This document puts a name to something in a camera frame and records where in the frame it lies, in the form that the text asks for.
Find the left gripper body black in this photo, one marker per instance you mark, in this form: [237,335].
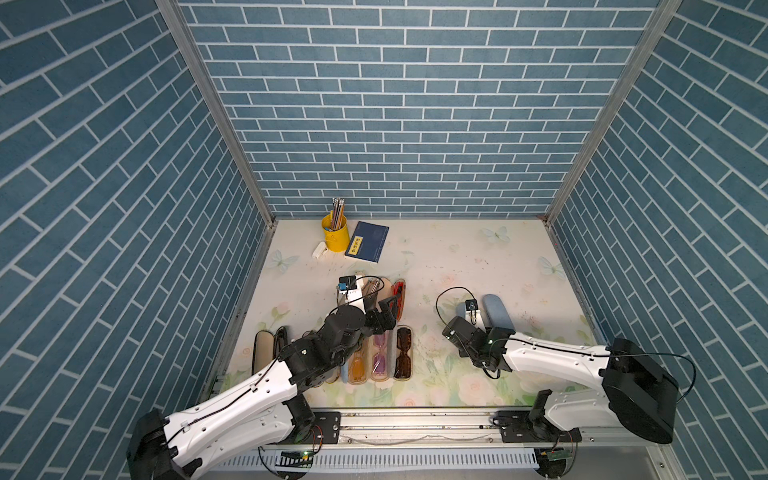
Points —
[367,325]

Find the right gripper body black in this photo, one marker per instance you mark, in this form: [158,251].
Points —
[470,355]

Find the blue case white glasses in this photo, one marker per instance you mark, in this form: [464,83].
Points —
[496,314]

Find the blue case yellow glasses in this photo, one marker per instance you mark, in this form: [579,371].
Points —
[460,311]

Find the grey case tortoise glasses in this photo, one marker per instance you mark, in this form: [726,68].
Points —
[403,360]

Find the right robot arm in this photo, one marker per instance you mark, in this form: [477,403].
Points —
[622,384]

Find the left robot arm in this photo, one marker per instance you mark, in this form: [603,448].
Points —
[266,408]

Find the beige case black glasses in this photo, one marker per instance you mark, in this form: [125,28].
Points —
[267,346]

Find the blue case orange glasses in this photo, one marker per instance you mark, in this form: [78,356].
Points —
[354,371]

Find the beige case striped glasses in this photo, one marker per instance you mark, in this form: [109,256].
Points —
[372,286]

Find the plaid case red glasses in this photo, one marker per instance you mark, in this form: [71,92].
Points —
[393,294]

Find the white eraser sharpener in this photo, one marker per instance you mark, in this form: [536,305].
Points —
[320,250]

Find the yellow pen cup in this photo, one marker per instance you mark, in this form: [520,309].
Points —
[336,237]

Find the dark blue book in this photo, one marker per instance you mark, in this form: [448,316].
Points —
[367,242]

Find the pencils in cup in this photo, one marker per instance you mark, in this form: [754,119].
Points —
[337,214]

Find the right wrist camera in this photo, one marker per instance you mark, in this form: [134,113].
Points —
[472,312]

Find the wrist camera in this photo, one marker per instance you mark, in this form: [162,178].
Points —
[472,312]
[350,291]

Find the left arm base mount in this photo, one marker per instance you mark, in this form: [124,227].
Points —
[325,428]

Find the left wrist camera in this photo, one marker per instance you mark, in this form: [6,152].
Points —
[350,291]

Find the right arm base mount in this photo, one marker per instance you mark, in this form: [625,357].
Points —
[521,426]

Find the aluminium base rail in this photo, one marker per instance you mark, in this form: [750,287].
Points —
[393,440]

